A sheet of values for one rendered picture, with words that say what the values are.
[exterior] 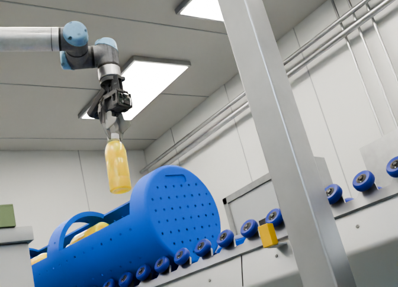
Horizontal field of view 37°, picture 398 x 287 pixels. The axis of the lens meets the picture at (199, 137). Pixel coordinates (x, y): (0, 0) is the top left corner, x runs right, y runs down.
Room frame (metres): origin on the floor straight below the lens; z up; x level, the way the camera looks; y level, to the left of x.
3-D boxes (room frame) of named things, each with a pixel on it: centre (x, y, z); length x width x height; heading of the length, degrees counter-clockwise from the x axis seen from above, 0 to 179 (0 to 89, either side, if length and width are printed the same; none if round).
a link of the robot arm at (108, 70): (1.79, 0.23, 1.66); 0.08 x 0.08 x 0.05
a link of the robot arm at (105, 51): (1.79, 0.23, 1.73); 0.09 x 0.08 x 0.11; 104
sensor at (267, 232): (1.26, -0.10, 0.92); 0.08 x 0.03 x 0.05; 140
